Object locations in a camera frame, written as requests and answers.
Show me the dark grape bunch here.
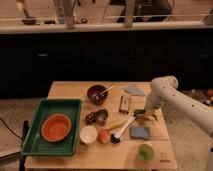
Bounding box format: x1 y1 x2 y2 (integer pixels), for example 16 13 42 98
85 112 96 125

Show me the green plastic cup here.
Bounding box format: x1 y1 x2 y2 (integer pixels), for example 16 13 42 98
137 144 154 162

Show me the red apple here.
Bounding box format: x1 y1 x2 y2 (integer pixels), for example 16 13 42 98
98 130 110 144

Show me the brown rectangular block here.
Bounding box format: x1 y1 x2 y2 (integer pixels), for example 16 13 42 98
119 95 131 114

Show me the orange bowl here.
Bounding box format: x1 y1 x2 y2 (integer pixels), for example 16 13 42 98
41 113 72 142

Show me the white cup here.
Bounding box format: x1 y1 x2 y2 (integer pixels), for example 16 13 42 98
80 125 98 145

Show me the blue sponge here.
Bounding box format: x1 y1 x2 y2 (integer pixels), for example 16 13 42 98
130 126 150 140

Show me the grey cloth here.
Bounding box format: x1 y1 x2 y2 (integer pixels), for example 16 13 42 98
124 87 144 96

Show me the wooden table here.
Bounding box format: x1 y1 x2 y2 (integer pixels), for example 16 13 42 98
25 81 177 171

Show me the black cable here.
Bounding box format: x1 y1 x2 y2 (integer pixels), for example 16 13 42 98
0 117 25 142

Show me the green plastic tray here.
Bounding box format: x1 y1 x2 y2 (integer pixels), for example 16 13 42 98
21 99 82 156

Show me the yellow banana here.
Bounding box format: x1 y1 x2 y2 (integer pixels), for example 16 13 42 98
105 122 122 130

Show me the dark brown bowl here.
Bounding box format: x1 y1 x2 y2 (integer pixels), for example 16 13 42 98
87 85 108 105

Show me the small metal cup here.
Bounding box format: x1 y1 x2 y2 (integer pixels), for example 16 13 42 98
96 109 108 125

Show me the metal spoon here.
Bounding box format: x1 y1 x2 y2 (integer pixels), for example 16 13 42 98
97 83 116 97

